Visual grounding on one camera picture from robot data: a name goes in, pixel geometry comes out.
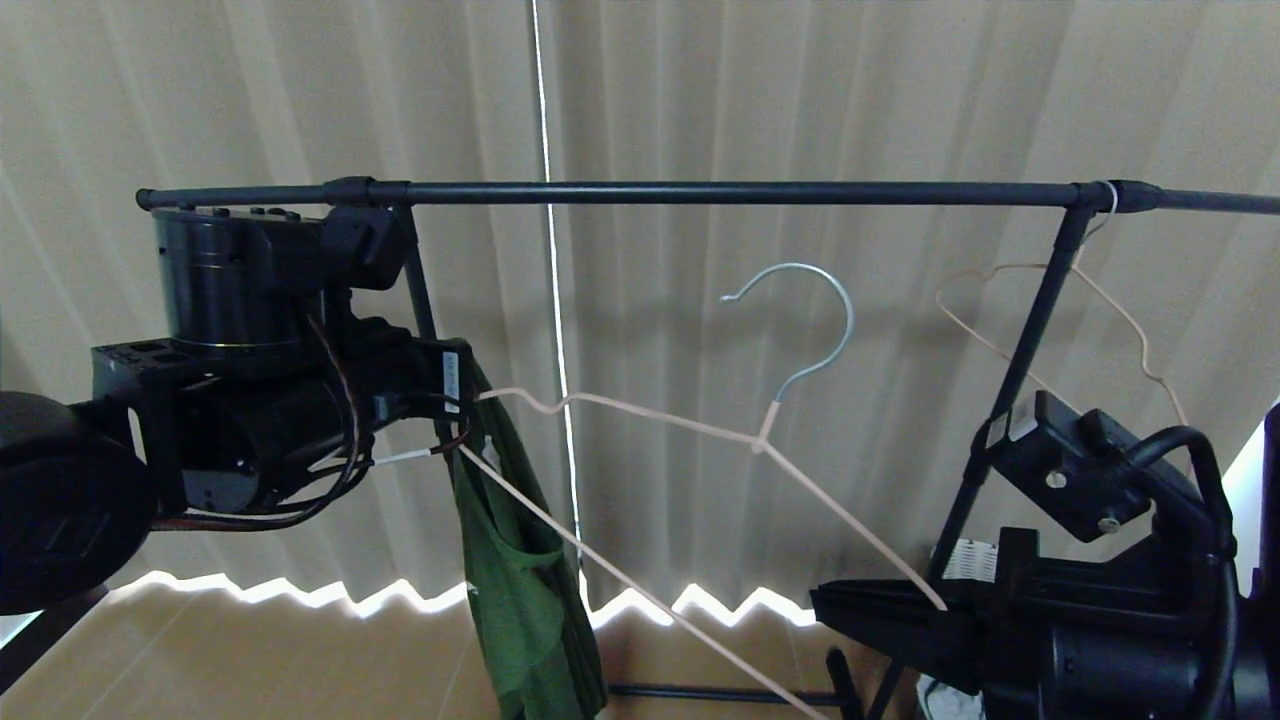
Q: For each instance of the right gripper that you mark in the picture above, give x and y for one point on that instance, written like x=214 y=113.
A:
x=1100 y=650

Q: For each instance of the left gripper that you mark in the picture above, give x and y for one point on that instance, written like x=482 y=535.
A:
x=290 y=430

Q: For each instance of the green long-sleeved shirt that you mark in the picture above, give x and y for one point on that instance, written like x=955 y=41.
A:
x=520 y=620

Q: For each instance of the pink clothes hanger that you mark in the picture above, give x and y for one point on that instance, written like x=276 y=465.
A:
x=768 y=430
x=1110 y=303

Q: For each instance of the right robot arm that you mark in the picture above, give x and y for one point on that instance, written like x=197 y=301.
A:
x=1268 y=560

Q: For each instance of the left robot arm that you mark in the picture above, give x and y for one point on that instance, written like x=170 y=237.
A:
x=60 y=500

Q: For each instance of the white laundry basket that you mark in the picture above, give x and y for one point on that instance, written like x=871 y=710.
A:
x=975 y=560

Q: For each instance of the black clothes rack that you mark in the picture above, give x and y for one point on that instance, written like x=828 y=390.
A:
x=700 y=192

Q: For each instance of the pale grey garment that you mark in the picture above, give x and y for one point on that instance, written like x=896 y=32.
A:
x=945 y=700

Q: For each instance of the beige curtain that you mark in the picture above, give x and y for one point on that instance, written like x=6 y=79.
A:
x=750 y=90

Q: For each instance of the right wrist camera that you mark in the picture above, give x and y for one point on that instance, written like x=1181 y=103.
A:
x=1080 y=470

